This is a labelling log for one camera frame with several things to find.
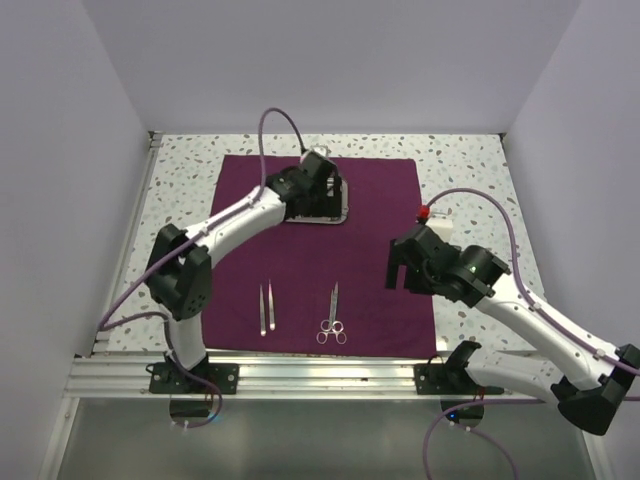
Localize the stainless steel instrument tray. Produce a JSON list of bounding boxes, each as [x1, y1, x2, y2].
[[285, 176, 349, 225]]

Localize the purple cloth wrap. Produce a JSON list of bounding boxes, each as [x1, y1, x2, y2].
[[202, 158, 436, 358]]

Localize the steel needle holder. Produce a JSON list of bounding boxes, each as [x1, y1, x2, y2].
[[328, 284, 347, 345]]

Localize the steel surgical scissors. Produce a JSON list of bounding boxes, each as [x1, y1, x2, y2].
[[316, 283, 338, 345]]

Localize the steel forceps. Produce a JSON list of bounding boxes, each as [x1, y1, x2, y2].
[[268, 280, 276, 331]]

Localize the steel tweezers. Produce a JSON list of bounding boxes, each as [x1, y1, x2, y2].
[[259, 284, 267, 337]]

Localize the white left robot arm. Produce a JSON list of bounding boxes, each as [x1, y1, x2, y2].
[[144, 149, 342, 393]]

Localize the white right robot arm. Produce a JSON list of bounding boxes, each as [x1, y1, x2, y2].
[[386, 223, 639, 436]]

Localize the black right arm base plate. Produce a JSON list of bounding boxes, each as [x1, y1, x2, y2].
[[413, 354, 505, 396]]

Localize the aluminium left side rail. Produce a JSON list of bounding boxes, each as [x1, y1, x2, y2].
[[90, 131, 164, 356]]

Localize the aluminium rail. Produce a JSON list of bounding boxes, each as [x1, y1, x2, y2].
[[62, 352, 591, 401], [90, 131, 164, 356]]

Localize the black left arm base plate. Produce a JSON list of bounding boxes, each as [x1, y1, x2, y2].
[[145, 360, 240, 395]]

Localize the aluminium front rail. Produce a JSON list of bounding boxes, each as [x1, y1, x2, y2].
[[62, 352, 591, 401]]

